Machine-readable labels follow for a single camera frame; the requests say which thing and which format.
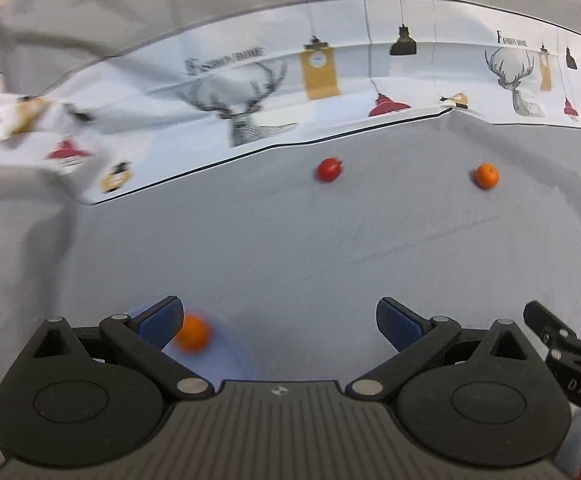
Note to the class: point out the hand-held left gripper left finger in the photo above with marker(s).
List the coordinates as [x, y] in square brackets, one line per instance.
[163, 320]

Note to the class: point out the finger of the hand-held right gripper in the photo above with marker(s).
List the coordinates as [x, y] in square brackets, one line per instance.
[545, 322]

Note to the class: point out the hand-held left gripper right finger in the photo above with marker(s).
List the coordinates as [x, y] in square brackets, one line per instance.
[398, 322]

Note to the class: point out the small orange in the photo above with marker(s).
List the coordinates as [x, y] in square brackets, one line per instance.
[486, 176]
[192, 333]

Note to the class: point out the blue plate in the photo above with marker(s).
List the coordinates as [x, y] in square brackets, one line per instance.
[225, 355]

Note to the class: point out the small red tomato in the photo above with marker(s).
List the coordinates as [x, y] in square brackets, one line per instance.
[329, 169]

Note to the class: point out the white deer printed cloth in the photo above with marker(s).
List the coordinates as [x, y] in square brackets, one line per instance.
[270, 90]

